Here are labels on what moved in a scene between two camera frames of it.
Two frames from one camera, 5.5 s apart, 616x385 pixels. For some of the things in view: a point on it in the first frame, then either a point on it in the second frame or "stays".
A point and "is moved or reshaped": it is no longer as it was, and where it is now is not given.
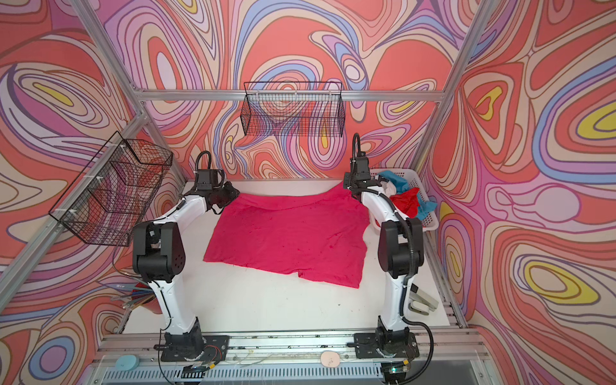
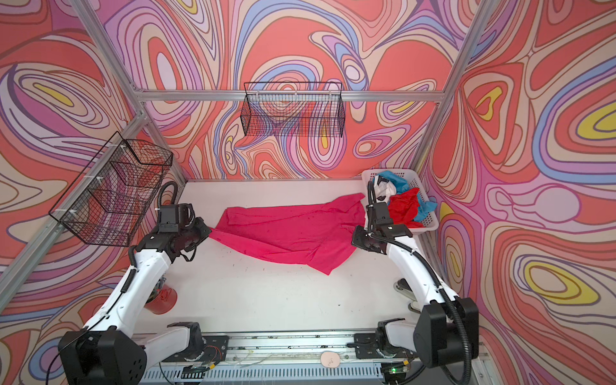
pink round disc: [330, 358] stays
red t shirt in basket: [407, 201] stays
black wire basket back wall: [293, 109] stays
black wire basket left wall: [110, 200] stays
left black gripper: [233, 192] to [204, 228]
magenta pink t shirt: [322, 234] is moved or reshaped
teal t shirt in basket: [402, 185] stays
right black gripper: [348, 184] to [358, 241]
